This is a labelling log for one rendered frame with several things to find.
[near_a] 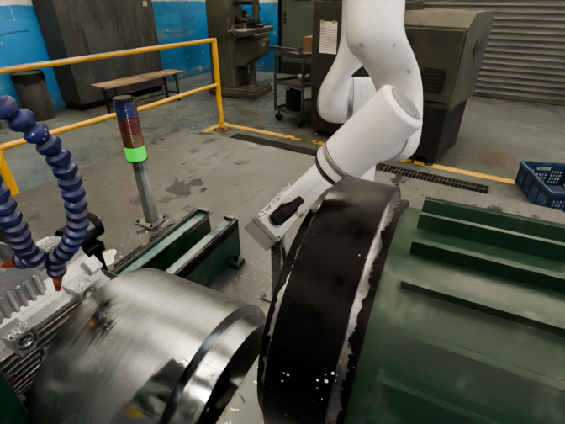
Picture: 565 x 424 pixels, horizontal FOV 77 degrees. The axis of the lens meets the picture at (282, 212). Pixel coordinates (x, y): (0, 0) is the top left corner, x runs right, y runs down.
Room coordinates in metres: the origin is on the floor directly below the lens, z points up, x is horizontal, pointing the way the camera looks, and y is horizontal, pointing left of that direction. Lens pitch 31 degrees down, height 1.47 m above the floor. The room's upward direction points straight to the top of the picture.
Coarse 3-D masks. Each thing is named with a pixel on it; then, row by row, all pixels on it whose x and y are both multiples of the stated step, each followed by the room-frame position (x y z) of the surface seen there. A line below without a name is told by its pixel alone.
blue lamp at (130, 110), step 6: (114, 102) 1.01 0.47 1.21; (126, 102) 1.06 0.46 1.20; (132, 102) 1.02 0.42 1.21; (114, 108) 1.01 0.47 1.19; (120, 108) 1.00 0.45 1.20; (126, 108) 1.00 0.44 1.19; (132, 108) 1.01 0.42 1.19; (120, 114) 1.00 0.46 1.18; (126, 114) 1.00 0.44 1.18; (132, 114) 1.01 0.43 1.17
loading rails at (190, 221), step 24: (192, 216) 0.87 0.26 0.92; (168, 240) 0.76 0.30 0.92; (192, 240) 0.82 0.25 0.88; (216, 240) 0.75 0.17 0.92; (120, 264) 0.65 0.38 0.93; (144, 264) 0.66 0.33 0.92; (168, 264) 0.72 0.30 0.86; (192, 264) 0.66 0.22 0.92; (216, 264) 0.74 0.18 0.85; (240, 264) 0.79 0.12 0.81
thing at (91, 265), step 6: (42, 240) 0.52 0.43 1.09; (90, 258) 0.47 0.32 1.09; (96, 258) 0.47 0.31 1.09; (84, 264) 0.46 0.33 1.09; (90, 264) 0.46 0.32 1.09; (96, 264) 0.46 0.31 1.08; (102, 264) 0.47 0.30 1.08; (84, 270) 0.46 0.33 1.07; (90, 270) 0.45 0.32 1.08; (96, 270) 0.46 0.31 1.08; (24, 396) 0.31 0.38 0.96
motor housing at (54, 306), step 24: (48, 240) 0.50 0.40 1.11; (72, 264) 0.46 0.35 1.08; (48, 288) 0.41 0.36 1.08; (24, 312) 0.37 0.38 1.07; (48, 312) 0.37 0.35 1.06; (72, 312) 0.39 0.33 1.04; (48, 336) 0.36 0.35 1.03; (0, 360) 0.30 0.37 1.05; (24, 360) 0.32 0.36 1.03; (24, 384) 0.31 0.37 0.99
